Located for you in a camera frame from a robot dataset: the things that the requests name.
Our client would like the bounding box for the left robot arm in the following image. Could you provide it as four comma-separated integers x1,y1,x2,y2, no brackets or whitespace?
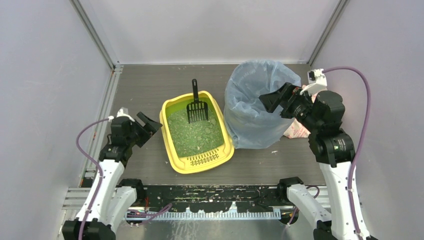
61,107,163,240

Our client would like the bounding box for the purple cable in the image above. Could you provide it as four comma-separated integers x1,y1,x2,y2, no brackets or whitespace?
322,66,372,240
75,115,115,240

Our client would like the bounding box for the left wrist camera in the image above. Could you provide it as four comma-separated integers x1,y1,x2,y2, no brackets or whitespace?
116,107,135,122

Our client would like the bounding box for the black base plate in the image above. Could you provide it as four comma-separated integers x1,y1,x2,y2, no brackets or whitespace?
132,185,294,213

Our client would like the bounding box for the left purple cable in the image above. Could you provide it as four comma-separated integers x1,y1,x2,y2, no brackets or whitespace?
75,115,115,240

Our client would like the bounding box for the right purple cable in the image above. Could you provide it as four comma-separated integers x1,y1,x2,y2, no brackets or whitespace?
322,66,372,240

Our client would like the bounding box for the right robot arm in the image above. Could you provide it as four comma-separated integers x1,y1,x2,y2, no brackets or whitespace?
259,83,372,240

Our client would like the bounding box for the yellow litter box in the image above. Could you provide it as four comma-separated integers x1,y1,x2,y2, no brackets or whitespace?
159,90,235,174

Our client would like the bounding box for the green cat litter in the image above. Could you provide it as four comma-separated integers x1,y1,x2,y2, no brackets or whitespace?
167,109,224,158

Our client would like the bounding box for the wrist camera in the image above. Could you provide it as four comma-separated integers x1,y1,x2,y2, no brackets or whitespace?
116,107,135,122
300,68,328,96

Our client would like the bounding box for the pink patterned cloth bag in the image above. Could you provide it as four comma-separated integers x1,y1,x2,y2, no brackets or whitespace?
283,84,319,139

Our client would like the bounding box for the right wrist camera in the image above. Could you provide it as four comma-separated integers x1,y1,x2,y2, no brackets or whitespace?
300,68,328,96

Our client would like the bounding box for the black litter scoop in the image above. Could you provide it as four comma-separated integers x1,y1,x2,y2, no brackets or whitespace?
186,79,209,124

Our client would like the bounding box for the blue bag lined bin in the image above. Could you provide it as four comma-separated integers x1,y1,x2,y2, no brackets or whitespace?
223,60,301,149

